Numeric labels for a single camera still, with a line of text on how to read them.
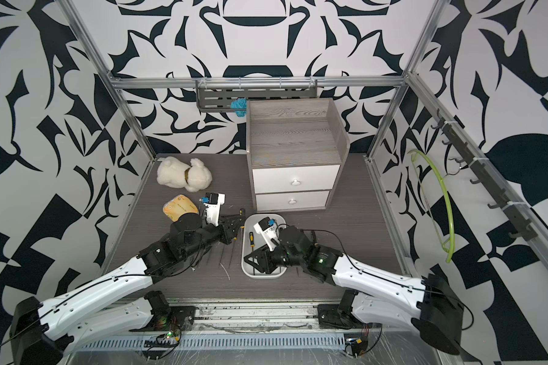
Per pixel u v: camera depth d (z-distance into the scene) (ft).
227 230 2.02
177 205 3.17
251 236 3.00
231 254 2.91
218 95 3.24
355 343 2.34
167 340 2.38
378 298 1.55
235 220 2.34
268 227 2.13
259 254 2.30
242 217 2.32
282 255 2.02
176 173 3.25
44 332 1.30
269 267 2.03
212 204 2.05
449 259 2.16
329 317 2.44
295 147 2.61
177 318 2.39
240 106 3.00
